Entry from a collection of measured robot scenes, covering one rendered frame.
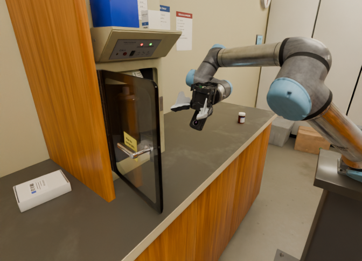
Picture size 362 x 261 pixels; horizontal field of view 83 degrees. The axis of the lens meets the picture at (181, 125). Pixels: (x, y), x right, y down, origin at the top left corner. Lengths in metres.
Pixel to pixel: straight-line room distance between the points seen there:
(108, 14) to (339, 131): 0.73
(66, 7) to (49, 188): 0.60
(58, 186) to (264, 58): 0.85
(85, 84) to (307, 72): 0.59
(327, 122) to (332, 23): 2.86
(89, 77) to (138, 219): 0.46
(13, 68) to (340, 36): 3.36
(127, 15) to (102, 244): 0.66
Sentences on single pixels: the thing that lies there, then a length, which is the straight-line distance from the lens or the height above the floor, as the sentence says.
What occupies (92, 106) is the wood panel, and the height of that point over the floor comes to 1.30.
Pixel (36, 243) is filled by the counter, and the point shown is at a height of 0.94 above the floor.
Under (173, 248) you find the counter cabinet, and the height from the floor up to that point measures 0.70.
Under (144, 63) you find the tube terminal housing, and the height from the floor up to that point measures 1.39.
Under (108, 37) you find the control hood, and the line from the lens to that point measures 0.66.
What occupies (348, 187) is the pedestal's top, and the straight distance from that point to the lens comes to 1.07.
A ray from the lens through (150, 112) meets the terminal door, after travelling 0.50.
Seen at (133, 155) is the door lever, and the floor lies 1.20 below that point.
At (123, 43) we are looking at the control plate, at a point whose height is 1.46.
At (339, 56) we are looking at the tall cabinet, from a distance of 3.49.
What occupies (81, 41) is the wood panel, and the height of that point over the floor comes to 1.47.
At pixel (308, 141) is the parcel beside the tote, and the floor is 0.17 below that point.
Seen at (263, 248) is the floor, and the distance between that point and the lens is 1.94.
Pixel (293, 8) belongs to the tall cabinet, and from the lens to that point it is 3.58.
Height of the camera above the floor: 1.47
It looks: 22 degrees down
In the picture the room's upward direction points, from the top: straight up
